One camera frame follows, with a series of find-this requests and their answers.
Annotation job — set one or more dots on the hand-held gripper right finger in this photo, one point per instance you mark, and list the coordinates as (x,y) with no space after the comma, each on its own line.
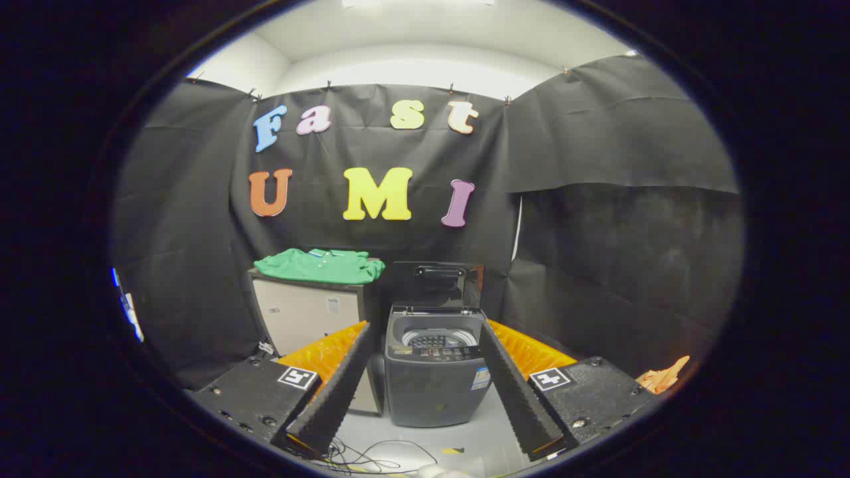
(514,398)

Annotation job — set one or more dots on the orange cloth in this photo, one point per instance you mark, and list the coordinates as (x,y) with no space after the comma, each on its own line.
(661,380)

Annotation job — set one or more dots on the grey beige cabinet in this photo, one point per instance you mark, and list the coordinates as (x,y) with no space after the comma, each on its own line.
(299,312)

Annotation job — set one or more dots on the yellow black floor tape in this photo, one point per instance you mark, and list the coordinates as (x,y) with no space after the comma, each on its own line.
(453,451)

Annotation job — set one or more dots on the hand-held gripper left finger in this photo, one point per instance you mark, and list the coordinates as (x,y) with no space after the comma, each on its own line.
(335,398)

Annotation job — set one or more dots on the dark grey washing machine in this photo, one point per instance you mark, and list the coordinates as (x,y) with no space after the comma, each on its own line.
(431,392)

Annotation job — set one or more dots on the green polo shirt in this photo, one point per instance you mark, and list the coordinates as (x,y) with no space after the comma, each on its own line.
(319,268)

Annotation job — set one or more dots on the blue white object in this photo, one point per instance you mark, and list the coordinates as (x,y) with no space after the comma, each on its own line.
(129,312)

